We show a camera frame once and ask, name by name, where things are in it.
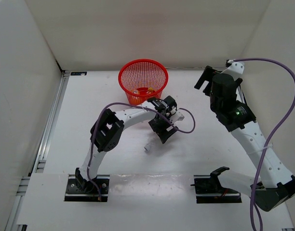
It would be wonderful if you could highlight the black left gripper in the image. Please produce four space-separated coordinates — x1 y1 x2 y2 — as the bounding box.
148 115 178 143

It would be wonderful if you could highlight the clear plastic bottle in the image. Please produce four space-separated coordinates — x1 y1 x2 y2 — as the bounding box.
144 142 153 153

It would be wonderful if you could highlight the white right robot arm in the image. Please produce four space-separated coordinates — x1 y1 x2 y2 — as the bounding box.
195 63 295 212

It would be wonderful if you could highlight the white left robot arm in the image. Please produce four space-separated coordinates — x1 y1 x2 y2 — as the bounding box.
75 96 184 193

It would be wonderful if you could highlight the red mesh plastic bin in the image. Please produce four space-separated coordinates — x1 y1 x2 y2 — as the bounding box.
118 59 169 105

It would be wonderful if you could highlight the left black logo sticker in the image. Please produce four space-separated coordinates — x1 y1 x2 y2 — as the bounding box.
70 72 87 76

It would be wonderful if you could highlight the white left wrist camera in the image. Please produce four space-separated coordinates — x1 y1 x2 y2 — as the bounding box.
171 110 185 123

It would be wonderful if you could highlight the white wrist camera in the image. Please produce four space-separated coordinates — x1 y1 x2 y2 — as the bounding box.
171 110 185 123
221 60 244 80

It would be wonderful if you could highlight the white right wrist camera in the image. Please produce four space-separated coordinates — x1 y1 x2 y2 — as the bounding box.
221 60 244 80

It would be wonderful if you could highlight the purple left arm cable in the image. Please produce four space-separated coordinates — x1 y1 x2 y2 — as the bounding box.
87 102 196 202

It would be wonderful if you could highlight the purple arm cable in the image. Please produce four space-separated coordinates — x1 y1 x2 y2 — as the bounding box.
87 102 196 202
233 57 295 231

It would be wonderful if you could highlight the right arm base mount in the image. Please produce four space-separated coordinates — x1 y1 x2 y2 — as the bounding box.
191 167 242 204

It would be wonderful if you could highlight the right aluminium frame rail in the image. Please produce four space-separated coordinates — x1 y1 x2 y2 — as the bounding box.
234 79 278 176

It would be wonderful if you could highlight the aluminium frame rail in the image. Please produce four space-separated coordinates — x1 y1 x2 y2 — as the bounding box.
234 79 278 176
5 70 70 231

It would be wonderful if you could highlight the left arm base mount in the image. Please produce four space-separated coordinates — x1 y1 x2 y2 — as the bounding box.
64 168 110 203

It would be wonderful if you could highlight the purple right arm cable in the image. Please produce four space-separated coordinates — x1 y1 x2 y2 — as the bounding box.
233 57 295 231

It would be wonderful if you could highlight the left aluminium frame rail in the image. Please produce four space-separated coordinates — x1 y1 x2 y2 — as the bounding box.
5 70 70 231

